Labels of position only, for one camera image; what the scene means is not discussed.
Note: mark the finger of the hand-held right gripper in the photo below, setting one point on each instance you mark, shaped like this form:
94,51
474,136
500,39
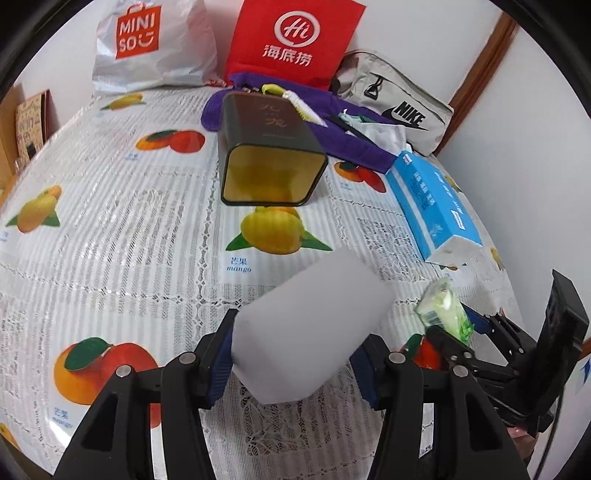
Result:
501,332
450,348

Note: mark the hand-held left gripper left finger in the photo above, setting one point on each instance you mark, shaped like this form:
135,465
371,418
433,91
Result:
221,364

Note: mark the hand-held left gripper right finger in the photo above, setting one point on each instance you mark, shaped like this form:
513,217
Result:
367,374

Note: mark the green clear packet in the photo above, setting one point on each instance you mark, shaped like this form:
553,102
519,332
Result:
438,307

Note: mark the white sponge block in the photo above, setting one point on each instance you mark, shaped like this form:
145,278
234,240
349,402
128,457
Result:
304,323

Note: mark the blue tissue pack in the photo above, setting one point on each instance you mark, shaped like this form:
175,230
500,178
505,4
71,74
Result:
425,203

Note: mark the fruit print tablecloth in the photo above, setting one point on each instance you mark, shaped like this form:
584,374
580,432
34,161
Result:
115,230

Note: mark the white sock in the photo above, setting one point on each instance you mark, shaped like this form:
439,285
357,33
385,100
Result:
385,138

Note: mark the purple towel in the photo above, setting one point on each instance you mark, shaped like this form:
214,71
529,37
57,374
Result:
355,147

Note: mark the dark green tin box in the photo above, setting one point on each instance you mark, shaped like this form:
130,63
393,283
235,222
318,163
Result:
258,124

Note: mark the black slim pen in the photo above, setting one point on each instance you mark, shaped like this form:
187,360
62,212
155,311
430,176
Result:
346,127

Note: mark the light green cloth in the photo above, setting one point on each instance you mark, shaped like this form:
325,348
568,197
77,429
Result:
353,119

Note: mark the small red white packet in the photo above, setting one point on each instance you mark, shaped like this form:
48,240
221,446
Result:
218,83

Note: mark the grey waist bag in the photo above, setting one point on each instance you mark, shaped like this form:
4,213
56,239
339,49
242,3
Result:
355,78

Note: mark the brown cardboard box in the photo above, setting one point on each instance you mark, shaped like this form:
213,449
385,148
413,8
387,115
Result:
32,124

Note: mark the brown wooden furniture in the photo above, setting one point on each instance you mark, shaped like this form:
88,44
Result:
7,138

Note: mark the white shopping bag red label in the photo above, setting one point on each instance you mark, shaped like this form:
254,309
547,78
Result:
184,46

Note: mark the brown wooden door frame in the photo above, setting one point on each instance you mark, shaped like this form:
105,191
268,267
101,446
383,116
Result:
480,74

